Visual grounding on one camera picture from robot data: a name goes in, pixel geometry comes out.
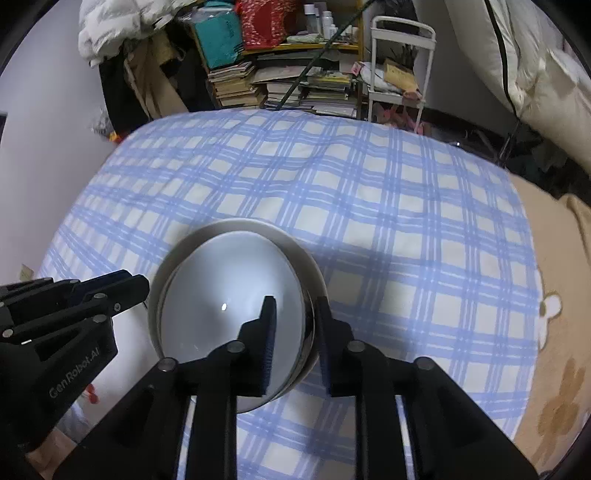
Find yellow shelf board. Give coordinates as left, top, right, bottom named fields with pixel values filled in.
left=240, top=41, right=362, bottom=57

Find colourful small packets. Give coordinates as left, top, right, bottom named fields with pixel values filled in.
left=91, top=114, right=129, bottom=145

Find red patterned bag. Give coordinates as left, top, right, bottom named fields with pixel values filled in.
left=235, top=0, right=298, bottom=51

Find beige floral blanket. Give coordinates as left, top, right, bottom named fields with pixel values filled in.
left=507, top=174, right=591, bottom=476

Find blue checked cloth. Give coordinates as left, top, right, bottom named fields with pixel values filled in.
left=36, top=109, right=546, bottom=480

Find white metal rack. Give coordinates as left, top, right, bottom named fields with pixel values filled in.
left=367, top=16, right=437, bottom=136

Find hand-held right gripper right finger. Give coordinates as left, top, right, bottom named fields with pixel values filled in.
left=315, top=298, right=539, bottom=480

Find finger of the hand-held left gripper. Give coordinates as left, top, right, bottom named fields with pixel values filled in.
left=0, top=270, right=135, bottom=325
left=0, top=274, right=150, bottom=345

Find teal box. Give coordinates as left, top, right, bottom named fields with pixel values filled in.
left=193, top=13, right=245, bottom=70

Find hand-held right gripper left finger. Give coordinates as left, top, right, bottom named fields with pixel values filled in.
left=58, top=296, right=278, bottom=480

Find large white bowl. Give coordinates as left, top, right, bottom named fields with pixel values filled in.
left=148, top=219, right=329, bottom=384

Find yellow paper packet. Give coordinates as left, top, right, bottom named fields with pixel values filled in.
left=384, top=59, right=419, bottom=90

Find beige bag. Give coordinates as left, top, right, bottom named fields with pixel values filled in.
left=124, top=33, right=191, bottom=121

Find dark thin pole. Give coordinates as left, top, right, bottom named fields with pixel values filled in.
left=276, top=0, right=376, bottom=110

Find dark hanging clothing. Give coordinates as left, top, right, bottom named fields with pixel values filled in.
left=98, top=50, right=149, bottom=136

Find white duvet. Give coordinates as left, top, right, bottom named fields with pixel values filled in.
left=442, top=0, right=591, bottom=160

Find red patterned bowl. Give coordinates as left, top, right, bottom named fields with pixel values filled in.
left=158, top=231, right=318, bottom=414

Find stack of books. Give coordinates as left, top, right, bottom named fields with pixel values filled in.
left=207, top=61, right=267, bottom=110

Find pile of books and papers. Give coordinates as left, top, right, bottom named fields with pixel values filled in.
left=264, top=62, right=358, bottom=118

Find white down jacket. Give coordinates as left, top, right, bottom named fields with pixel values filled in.
left=78, top=0, right=195, bottom=68

